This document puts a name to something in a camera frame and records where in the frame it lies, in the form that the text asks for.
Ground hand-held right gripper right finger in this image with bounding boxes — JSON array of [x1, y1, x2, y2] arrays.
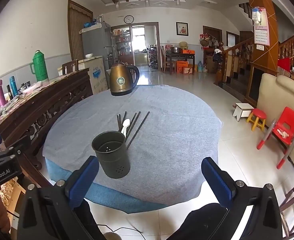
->
[[201, 157, 284, 240]]

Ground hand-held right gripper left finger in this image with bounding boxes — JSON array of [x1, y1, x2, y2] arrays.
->
[[16, 156, 107, 240]]

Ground dark green perforated utensil holder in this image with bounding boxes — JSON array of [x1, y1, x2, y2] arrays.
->
[[91, 131, 131, 179]]

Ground white plastic spoon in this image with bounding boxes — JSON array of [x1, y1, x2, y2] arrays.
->
[[120, 119, 130, 137]]

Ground pile of black chopsticks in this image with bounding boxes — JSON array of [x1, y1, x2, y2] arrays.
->
[[116, 111, 150, 150]]

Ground person's left hand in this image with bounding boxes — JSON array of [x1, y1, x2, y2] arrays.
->
[[0, 192, 12, 234]]

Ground person's dark trousers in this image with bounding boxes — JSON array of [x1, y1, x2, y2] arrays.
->
[[166, 202, 229, 240]]

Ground pink water bottle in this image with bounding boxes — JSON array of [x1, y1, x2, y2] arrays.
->
[[0, 79, 7, 107]]

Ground carved dark wooden sideboard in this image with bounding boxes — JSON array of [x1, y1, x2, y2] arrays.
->
[[0, 68, 94, 188]]

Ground blue water bottle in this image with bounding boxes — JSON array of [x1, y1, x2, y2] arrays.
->
[[9, 76, 19, 97]]

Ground grey round table cloth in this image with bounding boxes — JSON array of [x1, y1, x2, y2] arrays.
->
[[42, 84, 224, 214]]

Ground red and yellow stool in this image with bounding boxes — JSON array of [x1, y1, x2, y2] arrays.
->
[[246, 108, 267, 132]]

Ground small white stool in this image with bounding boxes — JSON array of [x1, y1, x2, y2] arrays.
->
[[232, 103, 255, 122]]

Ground green thermos flask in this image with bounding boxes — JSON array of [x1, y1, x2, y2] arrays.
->
[[30, 50, 49, 82]]

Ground red plastic child chair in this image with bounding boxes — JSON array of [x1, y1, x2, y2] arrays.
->
[[256, 107, 294, 170]]

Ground white chest freezer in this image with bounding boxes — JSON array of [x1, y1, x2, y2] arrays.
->
[[58, 56, 109, 95]]

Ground bronze electric kettle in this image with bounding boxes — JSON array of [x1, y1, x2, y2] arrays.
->
[[106, 62, 140, 97]]

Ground dark wooden chair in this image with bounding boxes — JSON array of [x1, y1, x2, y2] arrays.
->
[[62, 59, 79, 75]]

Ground orange cardboard box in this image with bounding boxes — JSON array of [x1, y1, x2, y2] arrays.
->
[[176, 60, 189, 74]]

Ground orange wooden pillar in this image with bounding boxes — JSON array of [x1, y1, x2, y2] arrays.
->
[[242, 0, 280, 107]]

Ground wooden staircase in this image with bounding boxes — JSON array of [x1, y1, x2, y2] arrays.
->
[[214, 2, 294, 98]]

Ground dark wooden side table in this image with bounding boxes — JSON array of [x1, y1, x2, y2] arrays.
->
[[165, 52, 195, 75]]

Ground grey refrigerator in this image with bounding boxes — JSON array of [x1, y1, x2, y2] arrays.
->
[[81, 22, 116, 67]]

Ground display cabinet with bottles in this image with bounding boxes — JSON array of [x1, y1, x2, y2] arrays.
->
[[111, 26, 134, 65]]

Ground brown curtain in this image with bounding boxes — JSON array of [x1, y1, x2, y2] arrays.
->
[[67, 0, 94, 62]]

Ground black floor cable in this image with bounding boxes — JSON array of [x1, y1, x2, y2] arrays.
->
[[97, 224, 147, 240]]

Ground pink wall calendar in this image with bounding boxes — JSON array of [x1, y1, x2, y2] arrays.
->
[[252, 7, 270, 46]]

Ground framed wall picture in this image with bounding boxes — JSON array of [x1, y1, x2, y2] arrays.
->
[[176, 22, 189, 36]]

